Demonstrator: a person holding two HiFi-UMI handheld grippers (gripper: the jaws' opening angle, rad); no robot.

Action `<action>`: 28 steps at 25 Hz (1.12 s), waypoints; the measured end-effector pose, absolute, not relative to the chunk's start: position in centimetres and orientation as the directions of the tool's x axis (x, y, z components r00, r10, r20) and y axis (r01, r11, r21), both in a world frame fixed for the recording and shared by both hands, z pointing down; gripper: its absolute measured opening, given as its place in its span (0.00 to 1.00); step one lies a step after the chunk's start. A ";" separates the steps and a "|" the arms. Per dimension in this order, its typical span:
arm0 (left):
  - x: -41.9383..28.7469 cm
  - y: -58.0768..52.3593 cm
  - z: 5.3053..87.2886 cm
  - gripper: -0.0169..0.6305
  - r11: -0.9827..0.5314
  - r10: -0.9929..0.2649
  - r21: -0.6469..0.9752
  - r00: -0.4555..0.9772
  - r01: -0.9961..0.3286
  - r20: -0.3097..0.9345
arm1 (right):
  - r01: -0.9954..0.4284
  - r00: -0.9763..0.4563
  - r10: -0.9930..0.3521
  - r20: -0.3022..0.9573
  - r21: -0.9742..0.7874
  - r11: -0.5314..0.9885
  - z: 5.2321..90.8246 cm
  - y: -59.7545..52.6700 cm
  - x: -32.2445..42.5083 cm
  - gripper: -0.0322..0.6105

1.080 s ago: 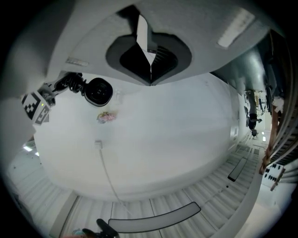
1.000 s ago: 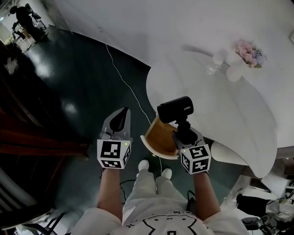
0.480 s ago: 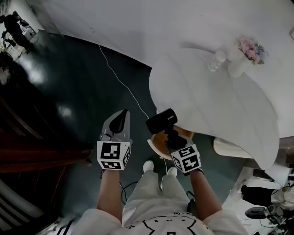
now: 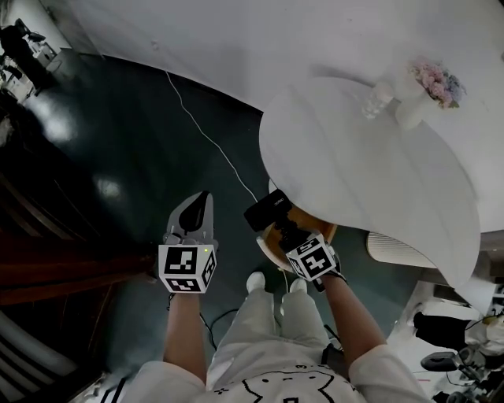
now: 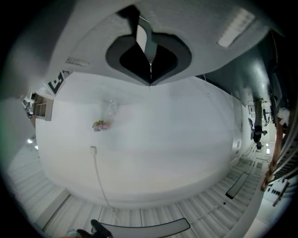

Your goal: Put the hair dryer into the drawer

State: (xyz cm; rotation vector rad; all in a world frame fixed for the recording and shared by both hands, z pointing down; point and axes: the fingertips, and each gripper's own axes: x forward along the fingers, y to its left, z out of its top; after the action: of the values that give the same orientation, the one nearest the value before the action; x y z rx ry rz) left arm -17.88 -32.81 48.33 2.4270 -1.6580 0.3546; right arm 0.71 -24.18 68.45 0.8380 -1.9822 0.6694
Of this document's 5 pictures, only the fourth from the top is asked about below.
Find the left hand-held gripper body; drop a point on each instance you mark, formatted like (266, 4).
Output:
(181, 261)

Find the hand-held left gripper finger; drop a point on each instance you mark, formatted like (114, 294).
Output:
(209, 220)
(175, 220)

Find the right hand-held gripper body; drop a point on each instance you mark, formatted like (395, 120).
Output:
(315, 261)

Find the black hair dryer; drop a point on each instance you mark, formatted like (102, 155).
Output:
(267, 210)

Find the person's left forearm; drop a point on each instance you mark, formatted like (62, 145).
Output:
(185, 334)

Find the person's right forearm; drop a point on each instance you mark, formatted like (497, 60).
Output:
(350, 315)

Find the white oval table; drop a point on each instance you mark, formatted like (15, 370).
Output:
(354, 165)

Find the white shoe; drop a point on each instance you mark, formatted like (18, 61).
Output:
(256, 281)
(298, 285)

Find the person's white trousers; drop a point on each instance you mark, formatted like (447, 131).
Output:
(260, 322)

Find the black waist pack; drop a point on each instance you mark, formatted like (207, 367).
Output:
(332, 360)

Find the dark wooden furniture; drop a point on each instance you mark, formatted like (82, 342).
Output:
(59, 256)

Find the person's white printed shirt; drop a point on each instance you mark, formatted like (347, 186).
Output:
(275, 378)

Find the black bag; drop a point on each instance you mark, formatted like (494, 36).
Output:
(437, 328)

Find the black grey device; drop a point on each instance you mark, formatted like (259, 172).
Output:
(441, 360)

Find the clear glass cup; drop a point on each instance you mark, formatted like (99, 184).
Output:
(382, 91)
(372, 108)

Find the white striped bedding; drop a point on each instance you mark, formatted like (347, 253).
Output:
(23, 342)

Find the white flower vase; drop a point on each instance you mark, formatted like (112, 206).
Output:
(411, 112)

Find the white fabric bundle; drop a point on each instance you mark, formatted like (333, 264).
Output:
(488, 334)

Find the pink flower bouquet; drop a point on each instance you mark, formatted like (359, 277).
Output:
(433, 80)

